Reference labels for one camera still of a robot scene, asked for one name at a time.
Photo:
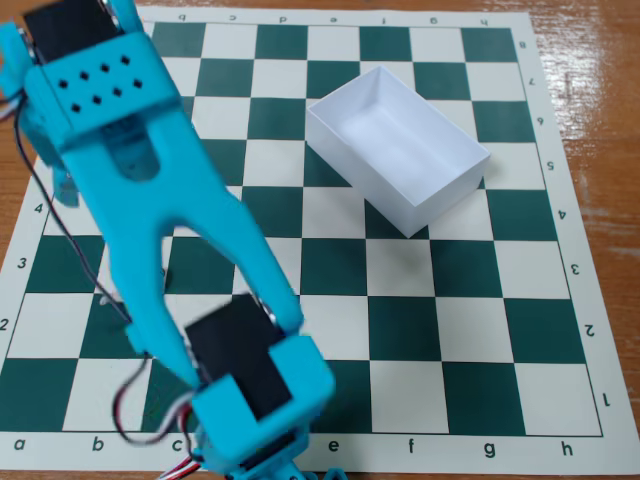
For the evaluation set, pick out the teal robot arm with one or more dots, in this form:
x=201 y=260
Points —
x=150 y=200

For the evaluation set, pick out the white open cardboard box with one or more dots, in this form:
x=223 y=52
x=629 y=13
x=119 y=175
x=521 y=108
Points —
x=400 y=145

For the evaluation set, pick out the green and white chessboard mat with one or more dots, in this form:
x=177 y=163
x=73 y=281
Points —
x=400 y=300

